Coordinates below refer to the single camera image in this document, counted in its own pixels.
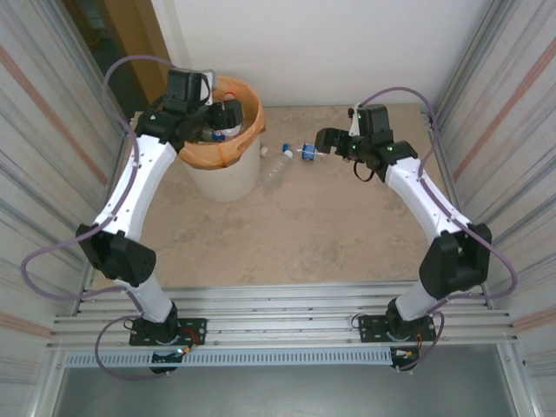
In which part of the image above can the clear bottle blue label blue cap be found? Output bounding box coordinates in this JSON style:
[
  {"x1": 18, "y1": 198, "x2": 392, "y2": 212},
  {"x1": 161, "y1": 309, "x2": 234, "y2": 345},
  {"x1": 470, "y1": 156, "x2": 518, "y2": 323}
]
[{"x1": 211, "y1": 123, "x2": 242, "y2": 141}]

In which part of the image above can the crushed bottle blue label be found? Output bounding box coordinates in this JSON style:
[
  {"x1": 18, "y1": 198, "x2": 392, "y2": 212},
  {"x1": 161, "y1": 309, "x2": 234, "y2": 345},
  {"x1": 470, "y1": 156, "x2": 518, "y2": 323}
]
[{"x1": 297, "y1": 142, "x2": 326, "y2": 162}]

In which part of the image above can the orange bin liner bag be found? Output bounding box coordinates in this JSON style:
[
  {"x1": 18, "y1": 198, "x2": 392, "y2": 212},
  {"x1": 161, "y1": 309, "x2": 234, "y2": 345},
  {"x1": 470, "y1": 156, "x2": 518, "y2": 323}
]
[{"x1": 176, "y1": 76, "x2": 267, "y2": 169}]

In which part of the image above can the white plastic bin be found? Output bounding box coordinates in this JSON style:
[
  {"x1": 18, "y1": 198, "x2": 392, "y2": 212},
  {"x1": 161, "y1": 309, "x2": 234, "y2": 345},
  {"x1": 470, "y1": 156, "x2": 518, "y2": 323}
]
[{"x1": 184, "y1": 132, "x2": 262, "y2": 203}]

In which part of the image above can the long clear bottle blue cap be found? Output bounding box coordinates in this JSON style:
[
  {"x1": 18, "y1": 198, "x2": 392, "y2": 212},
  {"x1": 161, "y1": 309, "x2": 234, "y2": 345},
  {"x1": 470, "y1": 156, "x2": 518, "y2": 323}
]
[{"x1": 259, "y1": 142, "x2": 295, "y2": 192}]

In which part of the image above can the black right controller box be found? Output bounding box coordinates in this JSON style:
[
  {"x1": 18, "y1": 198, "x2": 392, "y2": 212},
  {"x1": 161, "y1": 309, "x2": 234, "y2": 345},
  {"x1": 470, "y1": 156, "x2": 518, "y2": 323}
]
[{"x1": 389, "y1": 346, "x2": 421, "y2": 374}]

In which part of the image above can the black controller box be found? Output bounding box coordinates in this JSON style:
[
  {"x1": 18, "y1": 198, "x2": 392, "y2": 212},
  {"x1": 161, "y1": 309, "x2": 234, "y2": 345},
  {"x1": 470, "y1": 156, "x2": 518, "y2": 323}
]
[
  {"x1": 149, "y1": 347, "x2": 193, "y2": 375},
  {"x1": 389, "y1": 346, "x2": 421, "y2": 374}
]

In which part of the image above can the black left controller box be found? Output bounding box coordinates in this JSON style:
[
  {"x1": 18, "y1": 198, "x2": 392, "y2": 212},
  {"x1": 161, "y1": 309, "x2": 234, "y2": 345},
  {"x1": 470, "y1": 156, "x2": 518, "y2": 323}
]
[{"x1": 149, "y1": 347, "x2": 193, "y2": 375}]

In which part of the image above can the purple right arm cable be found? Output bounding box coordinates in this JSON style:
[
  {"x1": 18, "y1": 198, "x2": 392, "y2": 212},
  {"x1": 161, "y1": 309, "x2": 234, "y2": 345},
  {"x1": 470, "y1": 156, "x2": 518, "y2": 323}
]
[{"x1": 359, "y1": 86, "x2": 520, "y2": 374}]

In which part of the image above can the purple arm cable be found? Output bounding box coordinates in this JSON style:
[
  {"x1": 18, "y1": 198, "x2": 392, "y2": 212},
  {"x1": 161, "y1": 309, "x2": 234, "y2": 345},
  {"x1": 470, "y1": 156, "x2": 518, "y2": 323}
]
[
  {"x1": 20, "y1": 55, "x2": 177, "y2": 382},
  {"x1": 359, "y1": 86, "x2": 520, "y2": 374}
]

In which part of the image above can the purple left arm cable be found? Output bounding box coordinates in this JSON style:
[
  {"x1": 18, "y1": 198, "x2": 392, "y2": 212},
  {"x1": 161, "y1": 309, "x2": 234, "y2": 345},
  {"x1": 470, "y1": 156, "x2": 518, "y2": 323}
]
[{"x1": 20, "y1": 55, "x2": 177, "y2": 382}]

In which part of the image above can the brown wooden door frame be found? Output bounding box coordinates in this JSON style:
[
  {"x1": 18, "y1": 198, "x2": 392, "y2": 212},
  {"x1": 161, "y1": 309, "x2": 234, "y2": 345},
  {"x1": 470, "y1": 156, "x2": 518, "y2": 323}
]
[{"x1": 63, "y1": 0, "x2": 180, "y2": 127}]

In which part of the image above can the aluminium rail frame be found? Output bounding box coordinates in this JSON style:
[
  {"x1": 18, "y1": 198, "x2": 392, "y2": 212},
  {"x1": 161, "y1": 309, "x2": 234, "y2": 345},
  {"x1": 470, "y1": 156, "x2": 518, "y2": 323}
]
[{"x1": 45, "y1": 280, "x2": 520, "y2": 350}]

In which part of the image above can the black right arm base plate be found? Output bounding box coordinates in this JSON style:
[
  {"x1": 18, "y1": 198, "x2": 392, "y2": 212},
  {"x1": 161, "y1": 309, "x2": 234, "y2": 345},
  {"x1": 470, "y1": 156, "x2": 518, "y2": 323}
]
[{"x1": 351, "y1": 313, "x2": 437, "y2": 344}]

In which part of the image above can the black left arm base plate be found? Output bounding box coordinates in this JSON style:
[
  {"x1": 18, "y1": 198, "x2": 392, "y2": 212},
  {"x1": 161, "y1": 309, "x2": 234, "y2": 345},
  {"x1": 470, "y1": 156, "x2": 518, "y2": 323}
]
[{"x1": 129, "y1": 318, "x2": 209, "y2": 348}]

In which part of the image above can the grey slotted cable duct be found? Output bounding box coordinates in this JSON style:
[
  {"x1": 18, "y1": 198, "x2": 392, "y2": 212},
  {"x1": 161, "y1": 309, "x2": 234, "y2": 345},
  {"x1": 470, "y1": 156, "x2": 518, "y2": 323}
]
[{"x1": 63, "y1": 347, "x2": 394, "y2": 369}]

